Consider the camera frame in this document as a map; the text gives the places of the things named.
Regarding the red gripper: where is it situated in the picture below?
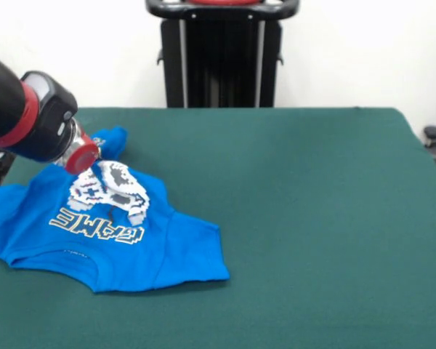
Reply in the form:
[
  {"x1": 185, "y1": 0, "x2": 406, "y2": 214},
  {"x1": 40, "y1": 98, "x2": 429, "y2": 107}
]
[{"x1": 64, "y1": 143, "x2": 101, "y2": 175}]

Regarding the blue shirt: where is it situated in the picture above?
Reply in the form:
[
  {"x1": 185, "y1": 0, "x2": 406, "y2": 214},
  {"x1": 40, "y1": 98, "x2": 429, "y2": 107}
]
[{"x1": 0, "y1": 125, "x2": 231, "y2": 294}]

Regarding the dark green table cloth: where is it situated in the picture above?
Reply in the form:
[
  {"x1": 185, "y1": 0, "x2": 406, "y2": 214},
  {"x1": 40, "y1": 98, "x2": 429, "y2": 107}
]
[{"x1": 0, "y1": 106, "x2": 436, "y2": 349}]

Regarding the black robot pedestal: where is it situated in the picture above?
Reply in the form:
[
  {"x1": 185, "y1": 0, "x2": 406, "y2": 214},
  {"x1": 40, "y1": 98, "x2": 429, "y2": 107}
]
[{"x1": 145, "y1": 0, "x2": 301, "y2": 108}]

